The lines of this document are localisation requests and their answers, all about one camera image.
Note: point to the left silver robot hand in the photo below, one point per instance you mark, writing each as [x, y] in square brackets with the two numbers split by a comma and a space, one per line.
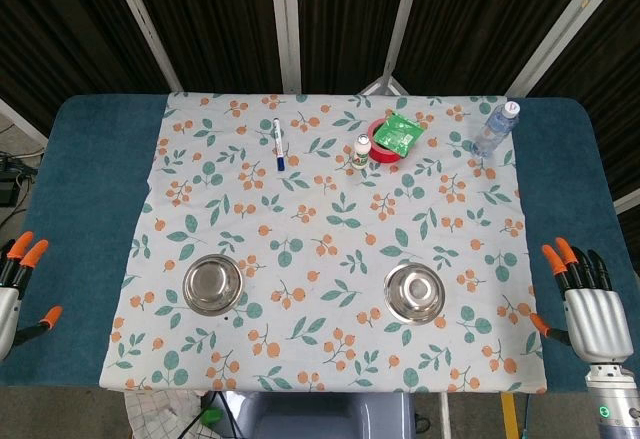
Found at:
[10, 309]

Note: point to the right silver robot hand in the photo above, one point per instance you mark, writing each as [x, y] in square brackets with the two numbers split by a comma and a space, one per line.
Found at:
[595, 319]

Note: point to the stainless steel bowl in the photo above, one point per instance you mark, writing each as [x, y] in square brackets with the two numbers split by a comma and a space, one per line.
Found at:
[212, 284]
[415, 291]

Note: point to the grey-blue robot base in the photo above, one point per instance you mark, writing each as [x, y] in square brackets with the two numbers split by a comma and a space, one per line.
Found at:
[325, 416]

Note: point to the black power supply box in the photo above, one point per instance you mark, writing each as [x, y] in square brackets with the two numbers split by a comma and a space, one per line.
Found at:
[7, 193]

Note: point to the black power strip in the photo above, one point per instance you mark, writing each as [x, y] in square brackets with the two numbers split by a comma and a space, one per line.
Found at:
[15, 169]

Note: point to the teal blue table cover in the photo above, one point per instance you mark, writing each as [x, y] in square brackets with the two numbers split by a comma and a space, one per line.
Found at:
[90, 184]

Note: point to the white grid patterned cloth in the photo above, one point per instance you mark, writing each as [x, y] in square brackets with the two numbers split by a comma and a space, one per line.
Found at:
[155, 416]

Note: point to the clear plastic water bottle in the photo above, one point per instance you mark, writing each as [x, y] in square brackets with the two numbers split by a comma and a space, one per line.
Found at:
[492, 131]

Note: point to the small green object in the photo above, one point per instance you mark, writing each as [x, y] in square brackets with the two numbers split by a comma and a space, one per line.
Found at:
[211, 415]

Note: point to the red round container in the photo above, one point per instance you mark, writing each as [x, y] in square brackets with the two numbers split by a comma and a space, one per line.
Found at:
[382, 155]

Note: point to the green foil packet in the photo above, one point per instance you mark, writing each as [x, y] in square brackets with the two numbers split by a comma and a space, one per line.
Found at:
[398, 134]

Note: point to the small white drink bottle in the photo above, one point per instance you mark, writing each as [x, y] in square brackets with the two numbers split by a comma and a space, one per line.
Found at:
[360, 155]

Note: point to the floral printed tablecloth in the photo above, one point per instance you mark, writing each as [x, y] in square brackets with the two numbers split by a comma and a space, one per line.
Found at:
[320, 199]

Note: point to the blue white marker pen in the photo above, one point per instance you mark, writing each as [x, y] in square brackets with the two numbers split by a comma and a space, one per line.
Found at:
[278, 141]

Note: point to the white metal frame post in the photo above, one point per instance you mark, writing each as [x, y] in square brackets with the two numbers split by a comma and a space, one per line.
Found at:
[560, 29]
[145, 29]
[20, 118]
[286, 24]
[407, 19]
[627, 201]

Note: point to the grey metal post foot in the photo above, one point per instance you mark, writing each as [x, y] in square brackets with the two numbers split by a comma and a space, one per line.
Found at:
[382, 88]

